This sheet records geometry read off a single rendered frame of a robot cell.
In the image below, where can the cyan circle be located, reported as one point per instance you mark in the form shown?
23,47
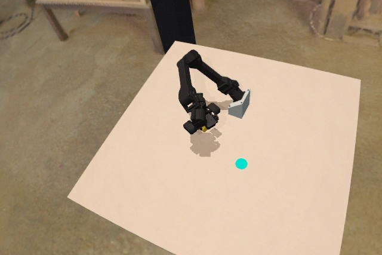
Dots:
241,163

